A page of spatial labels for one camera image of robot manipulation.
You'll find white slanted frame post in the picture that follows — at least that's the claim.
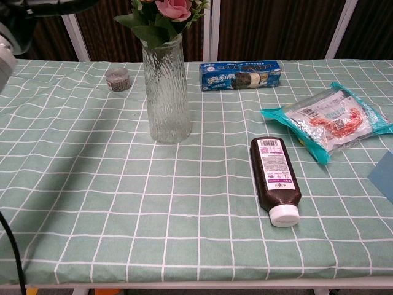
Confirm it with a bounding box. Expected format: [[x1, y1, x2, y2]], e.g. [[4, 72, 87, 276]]
[[324, 0, 359, 60], [61, 12, 91, 63]]

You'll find green checked tablecloth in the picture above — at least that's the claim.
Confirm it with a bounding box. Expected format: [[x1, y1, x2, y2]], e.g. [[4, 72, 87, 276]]
[[0, 58, 393, 285]]

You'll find brown bottle white cap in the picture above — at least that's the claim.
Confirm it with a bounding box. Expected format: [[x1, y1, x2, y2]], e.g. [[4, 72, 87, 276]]
[[249, 136, 302, 229]]

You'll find small clear plastic jar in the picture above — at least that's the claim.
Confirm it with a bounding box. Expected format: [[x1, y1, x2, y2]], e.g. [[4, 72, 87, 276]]
[[104, 67, 132, 92]]

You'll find white upright frame post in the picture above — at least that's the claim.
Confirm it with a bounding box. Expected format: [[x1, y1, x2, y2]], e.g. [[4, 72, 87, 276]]
[[202, 6, 213, 62], [210, 0, 222, 62]]

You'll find clear ribbed glass vase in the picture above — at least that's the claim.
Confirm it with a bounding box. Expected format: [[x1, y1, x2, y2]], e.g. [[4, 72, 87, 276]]
[[141, 33, 193, 145]]

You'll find teal clear snack package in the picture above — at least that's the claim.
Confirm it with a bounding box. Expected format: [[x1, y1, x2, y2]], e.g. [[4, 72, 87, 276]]
[[260, 81, 393, 166]]

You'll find pink rose bouquet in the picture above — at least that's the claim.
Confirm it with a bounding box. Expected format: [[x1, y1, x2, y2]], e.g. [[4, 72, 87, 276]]
[[113, 0, 211, 50]]

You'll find blue Oreo cookie box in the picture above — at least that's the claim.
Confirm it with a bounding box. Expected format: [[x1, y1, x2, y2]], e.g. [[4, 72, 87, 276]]
[[198, 60, 282, 92]]

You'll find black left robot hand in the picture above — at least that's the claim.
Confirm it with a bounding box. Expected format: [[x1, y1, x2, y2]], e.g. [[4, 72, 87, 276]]
[[26, 0, 101, 17]]

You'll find white table frame rail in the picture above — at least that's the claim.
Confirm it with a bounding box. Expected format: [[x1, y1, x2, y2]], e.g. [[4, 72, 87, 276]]
[[0, 278, 393, 295]]

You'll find dark brown curtain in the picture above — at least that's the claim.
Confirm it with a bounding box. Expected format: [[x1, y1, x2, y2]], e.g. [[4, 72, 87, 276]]
[[18, 0, 393, 63]]

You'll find black cable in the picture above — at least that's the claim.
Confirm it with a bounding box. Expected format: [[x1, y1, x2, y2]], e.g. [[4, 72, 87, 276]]
[[0, 211, 28, 295]]

